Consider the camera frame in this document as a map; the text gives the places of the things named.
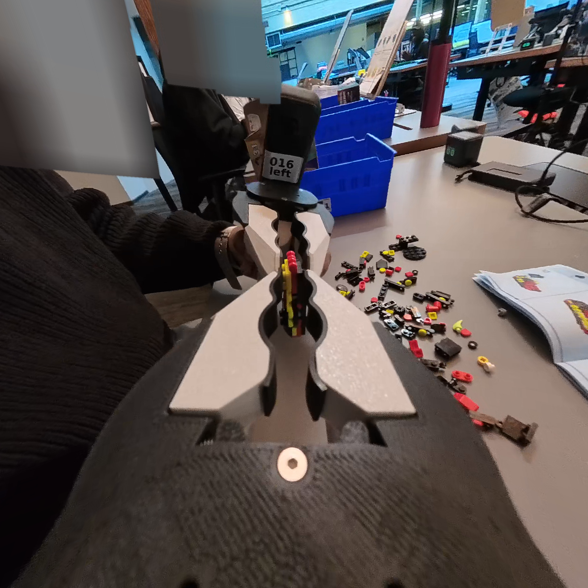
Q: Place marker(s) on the lego instruction booklet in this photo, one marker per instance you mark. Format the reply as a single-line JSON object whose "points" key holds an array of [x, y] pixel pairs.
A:
{"points": [[546, 303]]}

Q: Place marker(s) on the maroon bottle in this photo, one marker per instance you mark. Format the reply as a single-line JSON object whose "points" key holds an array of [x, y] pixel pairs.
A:
{"points": [[435, 87]]}

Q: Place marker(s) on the cardboard sign board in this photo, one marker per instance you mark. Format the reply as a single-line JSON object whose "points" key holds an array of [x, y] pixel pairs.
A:
{"points": [[388, 50]]}

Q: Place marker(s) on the black flat device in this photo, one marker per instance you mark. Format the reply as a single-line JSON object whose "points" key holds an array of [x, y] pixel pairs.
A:
{"points": [[505, 174]]}

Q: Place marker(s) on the wooden background desk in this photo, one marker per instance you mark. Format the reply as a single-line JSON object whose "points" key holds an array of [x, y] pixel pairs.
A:
{"points": [[514, 57]]}

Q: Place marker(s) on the black office chair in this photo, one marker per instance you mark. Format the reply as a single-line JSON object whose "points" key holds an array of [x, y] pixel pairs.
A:
{"points": [[202, 138]]}

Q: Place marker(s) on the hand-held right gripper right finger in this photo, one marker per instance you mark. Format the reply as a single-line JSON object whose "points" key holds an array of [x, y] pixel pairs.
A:
{"points": [[358, 363]]}

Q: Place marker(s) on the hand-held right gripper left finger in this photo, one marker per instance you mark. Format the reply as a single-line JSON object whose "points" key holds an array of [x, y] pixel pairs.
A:
{"points": [[220, 358]]}

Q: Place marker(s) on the pile of lego pieces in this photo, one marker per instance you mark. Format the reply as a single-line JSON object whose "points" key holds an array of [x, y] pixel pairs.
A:
{"points": [[413, 303]]}

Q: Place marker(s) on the red yellow black lego model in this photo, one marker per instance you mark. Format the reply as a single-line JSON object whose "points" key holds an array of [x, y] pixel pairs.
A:
{"points": [[290, 294]]}

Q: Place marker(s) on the person's left hand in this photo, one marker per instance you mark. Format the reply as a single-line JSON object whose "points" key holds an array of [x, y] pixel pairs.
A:
{"points": [[239, 257]]}

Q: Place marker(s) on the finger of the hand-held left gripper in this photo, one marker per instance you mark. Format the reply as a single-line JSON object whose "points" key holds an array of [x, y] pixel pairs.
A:
{"points": [[318, 239], [262, 239]]}

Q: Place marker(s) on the blue plastic bin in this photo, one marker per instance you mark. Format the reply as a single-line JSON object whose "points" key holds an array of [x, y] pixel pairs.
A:
{"points": [[358, 119], [349, 179]]}

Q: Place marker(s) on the black cube charger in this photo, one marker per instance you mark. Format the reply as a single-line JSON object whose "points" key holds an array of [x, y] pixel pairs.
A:
{"points": [[463, 149]]}

